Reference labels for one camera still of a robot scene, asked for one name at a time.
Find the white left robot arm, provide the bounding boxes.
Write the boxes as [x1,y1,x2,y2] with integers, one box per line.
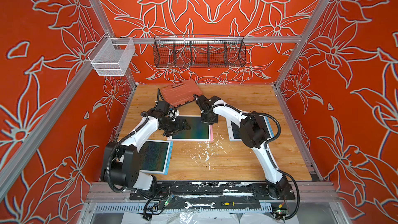
[101,100,191,193]

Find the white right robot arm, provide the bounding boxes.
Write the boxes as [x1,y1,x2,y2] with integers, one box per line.
[193,94,289,200]

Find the red plastic tool case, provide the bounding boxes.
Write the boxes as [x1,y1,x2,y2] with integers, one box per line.
[160,79,203,108]

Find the blue framed tablet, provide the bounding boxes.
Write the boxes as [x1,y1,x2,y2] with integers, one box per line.
[226,117,275,142]
[138,140,173,175]

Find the clear plastic wall bin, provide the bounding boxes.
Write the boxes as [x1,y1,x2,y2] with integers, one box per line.
[88,32,136,76]

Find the blue framed front tablet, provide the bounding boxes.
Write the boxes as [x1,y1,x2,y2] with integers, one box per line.
[138,140,173,175]

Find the black wire wall basket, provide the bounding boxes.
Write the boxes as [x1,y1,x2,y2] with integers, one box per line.
[153,34,247,68]

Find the pink framed writing tablet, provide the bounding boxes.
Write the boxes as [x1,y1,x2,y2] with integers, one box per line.
[167,116,214,142]

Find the silver open-end wrench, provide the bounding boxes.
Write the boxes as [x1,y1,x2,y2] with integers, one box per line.
[184,201,216,209]

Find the yellow handled screwdriver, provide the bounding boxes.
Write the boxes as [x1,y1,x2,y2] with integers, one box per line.
[221,201,257,206]

